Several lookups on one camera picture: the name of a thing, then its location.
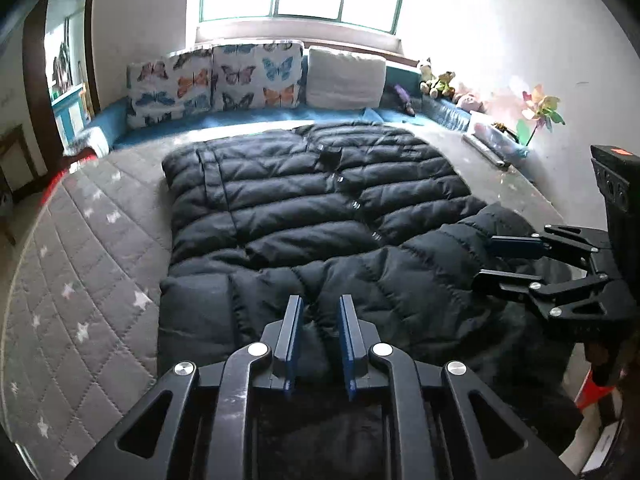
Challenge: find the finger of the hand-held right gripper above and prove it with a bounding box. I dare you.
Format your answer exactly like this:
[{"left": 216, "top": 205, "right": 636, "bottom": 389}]
[
  {"left": 486, "top": 224, "right": 613, "bottom": 273},
  {"left": 471, "top": 267, "right": 633, "bottom": 328}
]

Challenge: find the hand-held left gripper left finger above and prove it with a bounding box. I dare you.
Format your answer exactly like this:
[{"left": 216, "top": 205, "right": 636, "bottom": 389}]
[{"left": 65, "top": 294, "right": 305, "bottom": 480}]

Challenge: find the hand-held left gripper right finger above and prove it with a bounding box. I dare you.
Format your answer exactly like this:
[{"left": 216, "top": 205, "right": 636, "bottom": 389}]
[{"left": 338, "top": 294, "right": 576, "bottom": 480}]

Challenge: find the black down jacket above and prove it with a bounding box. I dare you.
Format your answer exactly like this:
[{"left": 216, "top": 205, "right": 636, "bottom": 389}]
[{"left": 157, "top": 122, "right": 586, "bottom": 480}]

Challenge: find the clear plastic bag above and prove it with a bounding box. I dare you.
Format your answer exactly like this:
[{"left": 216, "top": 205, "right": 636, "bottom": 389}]
[{"left": 470, "top": 115, "right": 530, "bottom": 158}]

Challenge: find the colourful pinwheel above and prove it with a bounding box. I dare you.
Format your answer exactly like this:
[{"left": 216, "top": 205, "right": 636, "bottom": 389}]
[{"left": 515, "top": 84, "right": 566, "bottom": 148}]

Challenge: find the red plastic item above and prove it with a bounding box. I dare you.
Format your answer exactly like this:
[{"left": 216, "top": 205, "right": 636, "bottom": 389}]
[{"left": 574, "top": 369, "right": 617, "bottom": 412}]

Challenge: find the brown bear plush toy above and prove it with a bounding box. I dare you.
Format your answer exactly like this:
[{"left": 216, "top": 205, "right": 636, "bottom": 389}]
[{"left": 429, "top": 71, "right": 457, "bottom": 101}]

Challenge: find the purple toy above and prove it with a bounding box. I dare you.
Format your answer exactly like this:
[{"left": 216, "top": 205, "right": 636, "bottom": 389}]
[{"left": 394, "top": 84, "right": 417, "bottom": 117}]

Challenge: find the white cardboard box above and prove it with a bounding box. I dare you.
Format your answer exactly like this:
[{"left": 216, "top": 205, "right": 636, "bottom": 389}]
[{"left": 580, "top": 420, "right": 627, "bottom": 476}]

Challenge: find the blue padded bed surround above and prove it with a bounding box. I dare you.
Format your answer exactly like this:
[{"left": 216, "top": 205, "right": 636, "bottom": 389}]
[{"left": 65, "top": 60, "right": 531, "bottom": 161}]

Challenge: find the grey star quilted mattress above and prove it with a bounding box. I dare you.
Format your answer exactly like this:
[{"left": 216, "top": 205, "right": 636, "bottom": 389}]
[{"left": 0, "top": 125, "right": 551, "bottom": 480}]

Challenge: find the white pillow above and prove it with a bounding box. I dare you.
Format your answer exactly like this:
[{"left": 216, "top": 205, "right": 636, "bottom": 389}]
[{"left": 305, "top": 46, "right": 387, "bottom": 111}]

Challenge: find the butterfly print pillow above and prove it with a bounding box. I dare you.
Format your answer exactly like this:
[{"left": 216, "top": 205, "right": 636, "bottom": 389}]
[
  {"left": 211, "top": 40, "right": 304, "bottom": 111},
  {"left": 126, "top": 50, "right": 213, "bottom": 130}
]

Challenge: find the teal cabinet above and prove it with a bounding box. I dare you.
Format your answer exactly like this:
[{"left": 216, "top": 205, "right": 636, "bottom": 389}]
[{"left": 50, "top": 82, "right": 93, "bottom": 136}]

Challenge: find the dark wooden table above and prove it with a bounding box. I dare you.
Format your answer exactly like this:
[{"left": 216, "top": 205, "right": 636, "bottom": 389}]
[{"left": 0, "top": 124, "right": 40, "bottom": 196}]

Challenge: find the brown door frame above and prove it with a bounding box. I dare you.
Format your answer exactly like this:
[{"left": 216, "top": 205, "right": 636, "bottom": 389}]
[{"left": 22, "top": 0, "right": 103, "bottom": 153}]

